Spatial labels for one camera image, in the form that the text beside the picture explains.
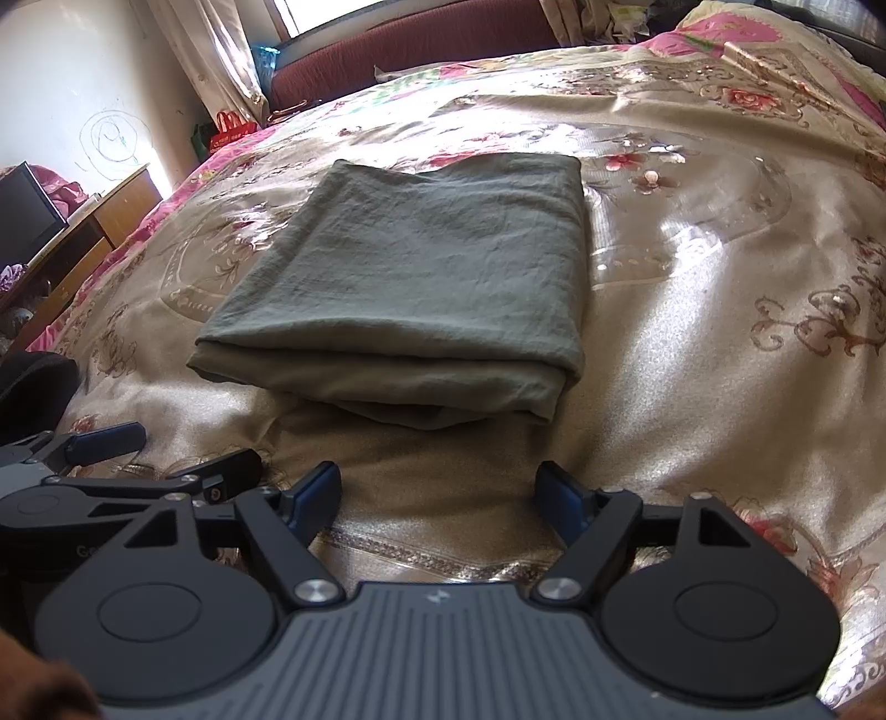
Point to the window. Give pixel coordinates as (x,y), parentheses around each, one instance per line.
(325,14)

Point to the olive green pants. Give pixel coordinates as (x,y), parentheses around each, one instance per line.
(429,277)

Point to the pink cloth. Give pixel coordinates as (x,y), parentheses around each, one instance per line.
(64,188)

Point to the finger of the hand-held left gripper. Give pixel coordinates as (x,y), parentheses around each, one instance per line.
(104,440)
(225,471)

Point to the floral satin bedspread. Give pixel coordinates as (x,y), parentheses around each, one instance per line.
(692,346)

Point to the green bag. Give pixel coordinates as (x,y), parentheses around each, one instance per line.
(201,142)

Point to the wooden desk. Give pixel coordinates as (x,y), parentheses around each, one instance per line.
(104,228)

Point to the dark wooden headboard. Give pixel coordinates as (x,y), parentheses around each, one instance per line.
(865,41)

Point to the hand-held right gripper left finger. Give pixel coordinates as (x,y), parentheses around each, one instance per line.
(322,495)

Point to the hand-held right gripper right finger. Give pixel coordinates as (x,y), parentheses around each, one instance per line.
(556,500)

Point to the black monitor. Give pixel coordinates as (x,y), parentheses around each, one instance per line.
(28,211)

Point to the beige curtain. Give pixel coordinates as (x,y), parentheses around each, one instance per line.
(228,55)
(567,21)

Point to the blue plastic package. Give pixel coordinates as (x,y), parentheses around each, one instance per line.
(266,57)

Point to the red bag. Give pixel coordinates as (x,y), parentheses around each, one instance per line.
(232,128)

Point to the maroon headboard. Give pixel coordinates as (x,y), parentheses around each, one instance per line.
(415,41)

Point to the person's left forearm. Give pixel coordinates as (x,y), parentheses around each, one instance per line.
(41,682)

